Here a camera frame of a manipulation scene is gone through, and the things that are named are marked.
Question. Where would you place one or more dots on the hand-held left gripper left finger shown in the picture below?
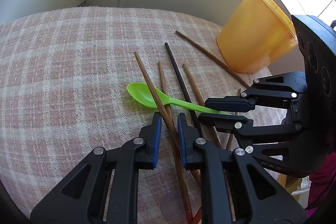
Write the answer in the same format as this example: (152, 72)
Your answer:
(157, 134)

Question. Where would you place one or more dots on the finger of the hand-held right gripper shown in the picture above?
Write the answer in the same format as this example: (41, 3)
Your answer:
(228, 105)
(223, 121)

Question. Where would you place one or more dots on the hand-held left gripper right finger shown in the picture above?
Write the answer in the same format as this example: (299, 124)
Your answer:
(181, 134)

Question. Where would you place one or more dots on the brown wooden chopstick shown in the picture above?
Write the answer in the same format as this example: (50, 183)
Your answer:
(194, 87)
(163, 82)
(230, 140)
(204, 50)
(147, 77)

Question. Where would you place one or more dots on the green plastic spoon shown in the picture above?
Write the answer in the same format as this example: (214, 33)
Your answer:
(141, 94)

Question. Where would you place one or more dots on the black chopstick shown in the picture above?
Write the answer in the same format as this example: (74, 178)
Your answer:
(176, 69)

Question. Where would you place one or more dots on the yellow plastic container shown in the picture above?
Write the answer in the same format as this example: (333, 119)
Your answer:
(249, 29)

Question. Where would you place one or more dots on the reddish stick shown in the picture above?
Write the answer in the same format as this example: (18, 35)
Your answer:
(195, 216)

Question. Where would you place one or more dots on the yellow wooden furniture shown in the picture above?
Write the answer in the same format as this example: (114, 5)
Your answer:
(291, 184)

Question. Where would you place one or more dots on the pink plaid tablecloth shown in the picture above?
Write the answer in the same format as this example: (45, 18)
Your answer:
(65, 82)

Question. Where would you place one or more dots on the person's magenta clothing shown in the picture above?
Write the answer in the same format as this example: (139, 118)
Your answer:
(323, 187)

